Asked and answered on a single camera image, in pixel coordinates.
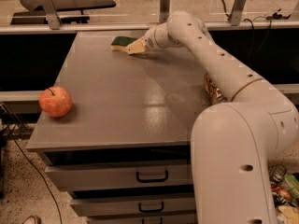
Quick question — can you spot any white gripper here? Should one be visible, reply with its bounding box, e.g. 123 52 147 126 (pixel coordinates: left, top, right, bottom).
125 27 160 55

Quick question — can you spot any green and yellow sponge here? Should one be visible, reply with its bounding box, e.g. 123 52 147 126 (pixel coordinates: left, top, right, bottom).
110 36 135 51

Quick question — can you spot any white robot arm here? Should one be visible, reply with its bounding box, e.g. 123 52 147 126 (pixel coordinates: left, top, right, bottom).
125 11 298 224

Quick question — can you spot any black office chair base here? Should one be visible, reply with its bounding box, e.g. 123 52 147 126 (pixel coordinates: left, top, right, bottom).
10 0 116 25

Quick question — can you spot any crushed gold soda can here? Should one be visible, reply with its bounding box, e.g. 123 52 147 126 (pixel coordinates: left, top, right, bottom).
204 73 227 105

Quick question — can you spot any red apple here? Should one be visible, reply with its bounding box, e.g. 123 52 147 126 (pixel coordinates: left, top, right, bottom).
39 87 73 118

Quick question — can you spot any grey drawer cabinet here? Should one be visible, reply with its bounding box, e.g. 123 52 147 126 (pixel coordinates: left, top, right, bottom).
27 32 209 224

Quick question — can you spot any middle metal rail bracket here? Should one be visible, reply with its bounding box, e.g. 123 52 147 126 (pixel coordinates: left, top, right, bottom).
159 0 170 23

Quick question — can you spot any metal rail bracket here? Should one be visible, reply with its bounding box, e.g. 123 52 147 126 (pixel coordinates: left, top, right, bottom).
39 0 61 30
228 0 247 26
159 0 170 23

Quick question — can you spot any left metal rail bracket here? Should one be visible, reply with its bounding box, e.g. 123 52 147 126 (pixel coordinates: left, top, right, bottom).
39 0 61 30

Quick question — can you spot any right metal rail bracket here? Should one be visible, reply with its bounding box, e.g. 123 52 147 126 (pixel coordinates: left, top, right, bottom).
228 0 247 26

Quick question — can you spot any black drawer handle top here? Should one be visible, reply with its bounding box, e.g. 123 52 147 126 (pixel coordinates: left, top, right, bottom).
135 171 169 183

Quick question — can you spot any black drawer handle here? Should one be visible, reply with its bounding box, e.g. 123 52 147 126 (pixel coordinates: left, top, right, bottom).
135 171 169 183
138 202 164 213

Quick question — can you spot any black cable on rail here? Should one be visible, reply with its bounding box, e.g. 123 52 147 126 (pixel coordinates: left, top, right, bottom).
218 0 286 67

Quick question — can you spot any black floor cable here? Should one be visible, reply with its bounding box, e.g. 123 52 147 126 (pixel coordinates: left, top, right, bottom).
0 103 64 224

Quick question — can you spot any black drawer handle middle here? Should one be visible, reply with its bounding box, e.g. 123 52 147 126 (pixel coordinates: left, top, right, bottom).
138 202 164 213

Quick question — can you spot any wire basket with groceries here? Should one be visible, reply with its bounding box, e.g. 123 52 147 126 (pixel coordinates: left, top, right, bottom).
269 164 299 224

